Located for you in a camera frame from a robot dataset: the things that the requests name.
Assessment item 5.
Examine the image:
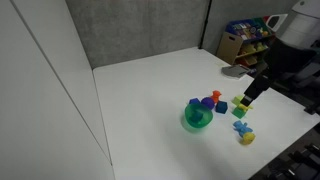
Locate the colourful toy bin shelf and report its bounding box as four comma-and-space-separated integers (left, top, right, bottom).
215, 16, 278, 68

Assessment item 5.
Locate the black equipment frame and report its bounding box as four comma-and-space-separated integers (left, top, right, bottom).
249, 122, 320, 180

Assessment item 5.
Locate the white panel with black opening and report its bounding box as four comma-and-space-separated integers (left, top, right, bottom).
262, 13, 289, 32

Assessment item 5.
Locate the black partition post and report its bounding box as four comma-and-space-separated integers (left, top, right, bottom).
198, 0, 213, 50

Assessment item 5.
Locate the orange bear toy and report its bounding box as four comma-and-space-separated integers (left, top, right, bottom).
211, 89, 223, 104

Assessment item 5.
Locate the green translucent bowl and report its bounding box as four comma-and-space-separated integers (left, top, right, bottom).
184, 102, 214, 131

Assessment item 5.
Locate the dark blue cube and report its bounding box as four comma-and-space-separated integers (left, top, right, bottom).
188, 97, 202, 106

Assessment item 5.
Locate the yellow bear toy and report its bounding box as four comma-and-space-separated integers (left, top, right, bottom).
241, 131, 257, 146

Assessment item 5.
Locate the teal blue cube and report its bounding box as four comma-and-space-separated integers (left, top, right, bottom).
214, 100, 229, 115

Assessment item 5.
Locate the light green cube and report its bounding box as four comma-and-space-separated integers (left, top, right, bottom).
231, 94, 245, 106

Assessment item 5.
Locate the purple bumpy ball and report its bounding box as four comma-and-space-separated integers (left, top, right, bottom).
200, 96, 216, 111

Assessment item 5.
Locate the small yellow toy piece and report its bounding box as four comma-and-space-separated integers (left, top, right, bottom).
237, 103, 254, 111

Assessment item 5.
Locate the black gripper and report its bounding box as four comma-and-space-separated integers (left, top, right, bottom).
240, 70, 278, 107

